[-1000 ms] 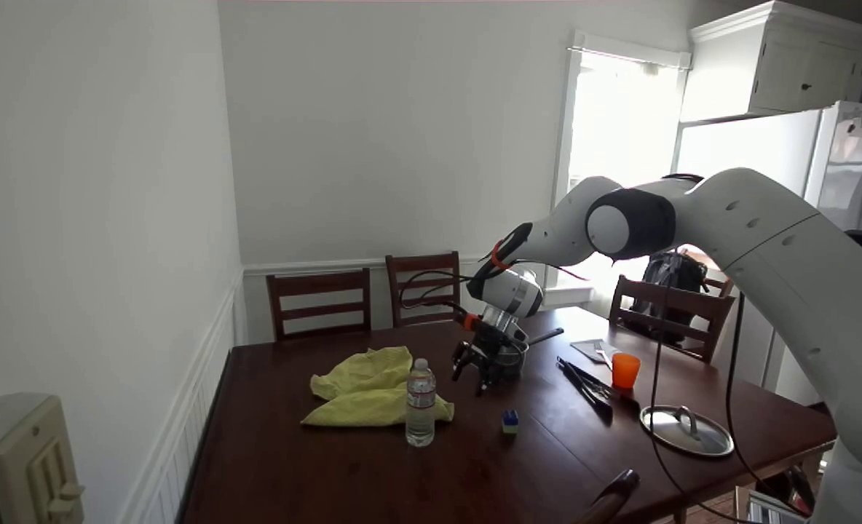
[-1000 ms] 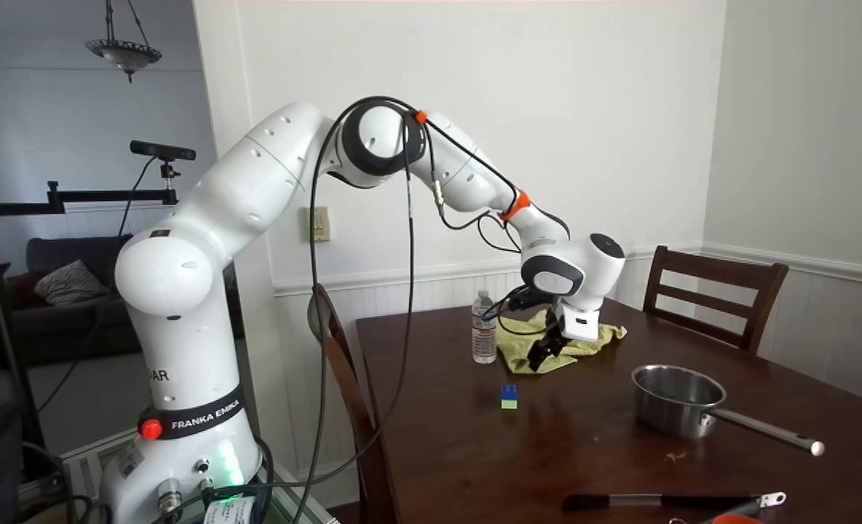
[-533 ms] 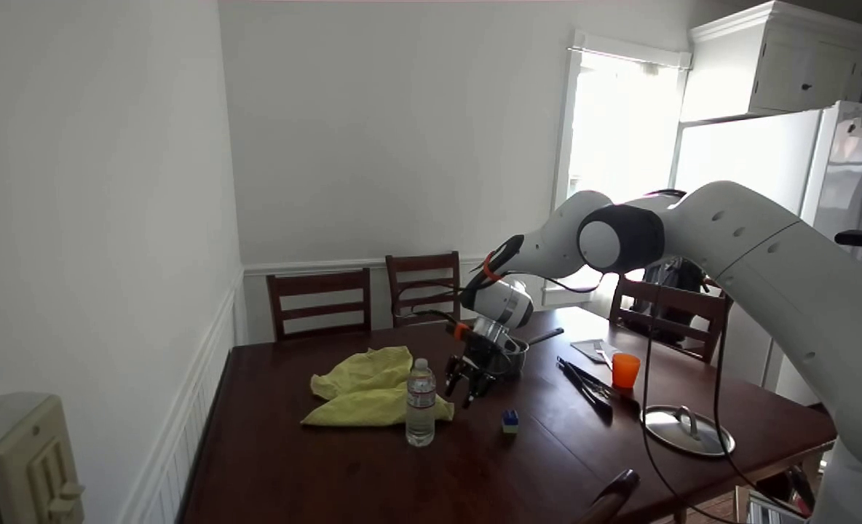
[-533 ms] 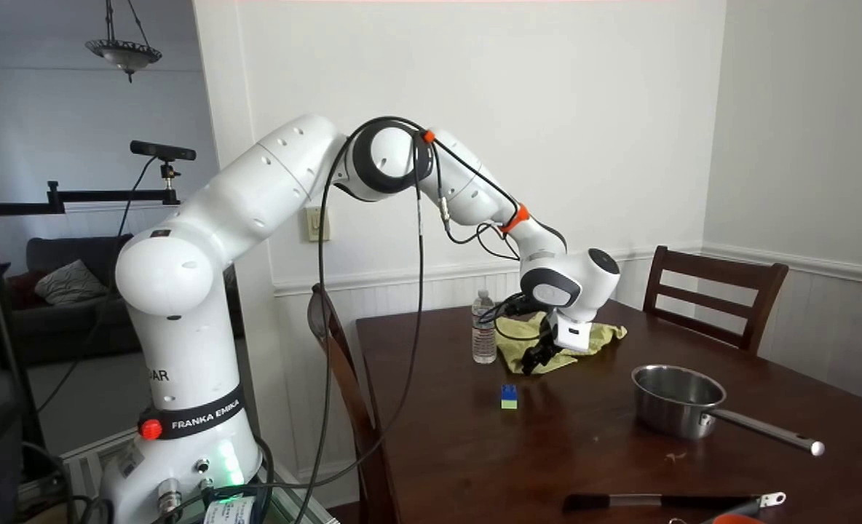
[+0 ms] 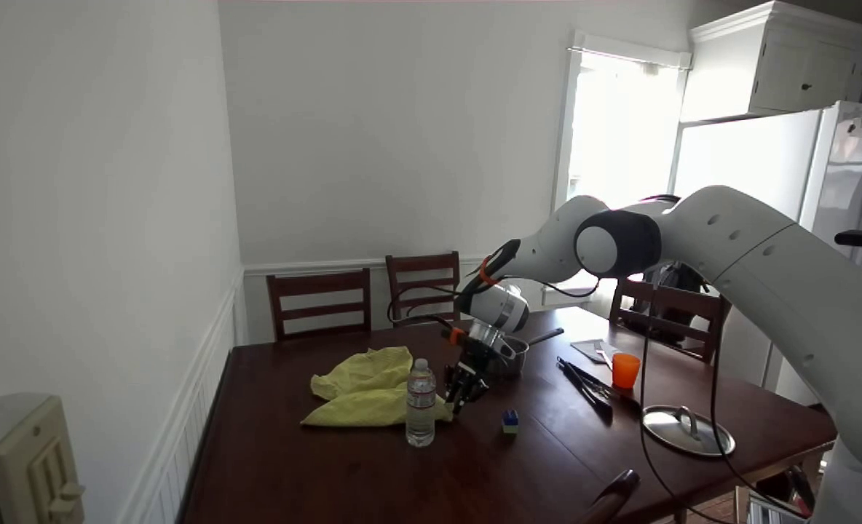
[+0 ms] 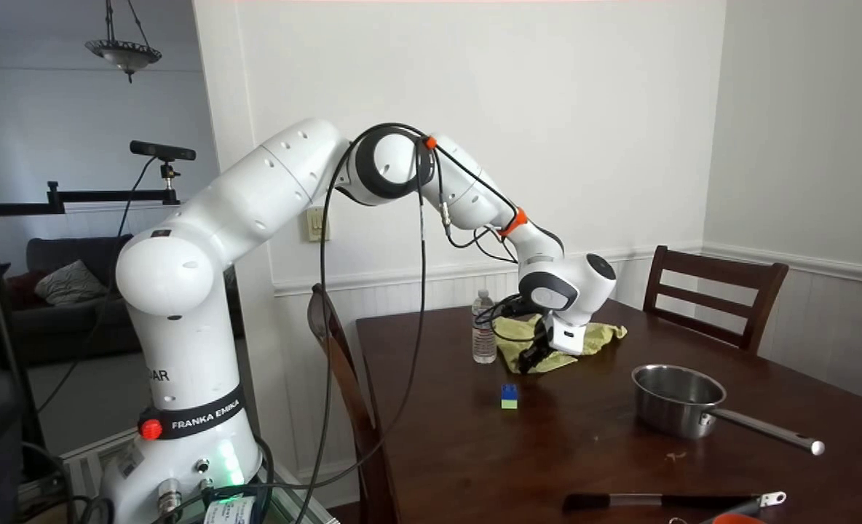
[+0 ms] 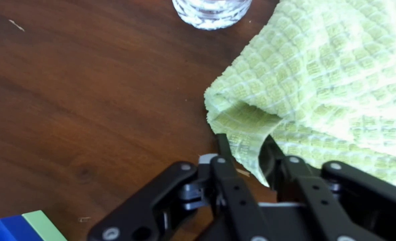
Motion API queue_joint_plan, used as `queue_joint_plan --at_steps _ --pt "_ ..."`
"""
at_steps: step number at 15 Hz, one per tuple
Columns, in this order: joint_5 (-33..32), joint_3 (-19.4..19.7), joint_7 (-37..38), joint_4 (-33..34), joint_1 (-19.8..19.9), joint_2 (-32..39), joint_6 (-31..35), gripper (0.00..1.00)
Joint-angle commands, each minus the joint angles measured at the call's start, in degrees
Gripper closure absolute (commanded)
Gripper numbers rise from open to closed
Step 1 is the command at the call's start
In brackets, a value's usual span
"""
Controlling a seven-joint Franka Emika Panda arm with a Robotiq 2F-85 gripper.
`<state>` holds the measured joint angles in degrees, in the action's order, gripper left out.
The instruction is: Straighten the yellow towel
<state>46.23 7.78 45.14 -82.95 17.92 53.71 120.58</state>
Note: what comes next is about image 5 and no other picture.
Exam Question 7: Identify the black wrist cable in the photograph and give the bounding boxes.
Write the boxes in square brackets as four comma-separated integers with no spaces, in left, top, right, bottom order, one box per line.
[383,283,471,344]

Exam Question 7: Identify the orange plastic cup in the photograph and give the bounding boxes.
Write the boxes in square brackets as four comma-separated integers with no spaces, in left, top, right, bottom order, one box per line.
[609,350,642,395]

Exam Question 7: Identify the cream wall switch plate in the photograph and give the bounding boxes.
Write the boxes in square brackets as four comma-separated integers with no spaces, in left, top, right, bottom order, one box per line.
[0,390,91,524]

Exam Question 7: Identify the steel pot lid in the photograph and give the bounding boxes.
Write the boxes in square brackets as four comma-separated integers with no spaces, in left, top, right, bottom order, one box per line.
[637,401,740,462]

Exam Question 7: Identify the white wall cabinet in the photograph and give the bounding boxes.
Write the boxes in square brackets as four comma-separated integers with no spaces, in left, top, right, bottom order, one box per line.
[677,0,862,126]

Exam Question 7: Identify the bright window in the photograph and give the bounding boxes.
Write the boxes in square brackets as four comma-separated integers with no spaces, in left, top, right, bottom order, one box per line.
[554,31,689,212]

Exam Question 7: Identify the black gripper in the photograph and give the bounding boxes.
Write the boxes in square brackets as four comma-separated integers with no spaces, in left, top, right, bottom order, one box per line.
[440,323,522,417]

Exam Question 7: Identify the long black arm cable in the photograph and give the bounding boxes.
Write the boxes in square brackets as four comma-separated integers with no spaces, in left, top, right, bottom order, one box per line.
[632,317,744,524]

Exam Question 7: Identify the white paper card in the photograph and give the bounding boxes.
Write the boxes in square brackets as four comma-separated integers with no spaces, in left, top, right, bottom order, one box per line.
[570,334,621,366]

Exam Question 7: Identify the yellow towel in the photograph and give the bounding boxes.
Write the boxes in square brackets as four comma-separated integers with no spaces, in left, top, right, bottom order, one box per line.
[299,344,457,430]

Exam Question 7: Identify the clear plastic water bottle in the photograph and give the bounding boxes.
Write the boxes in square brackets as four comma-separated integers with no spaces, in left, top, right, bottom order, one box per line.
[401,356,440,451]

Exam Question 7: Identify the dark wooden chair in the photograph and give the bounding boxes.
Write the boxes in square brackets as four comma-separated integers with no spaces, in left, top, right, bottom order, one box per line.
[609,275,731,366]
[380,250,465,328]
[264,266,376,344]

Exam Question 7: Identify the white refrigerator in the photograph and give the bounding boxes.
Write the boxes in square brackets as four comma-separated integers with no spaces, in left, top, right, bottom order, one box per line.
[670,100,862,390]

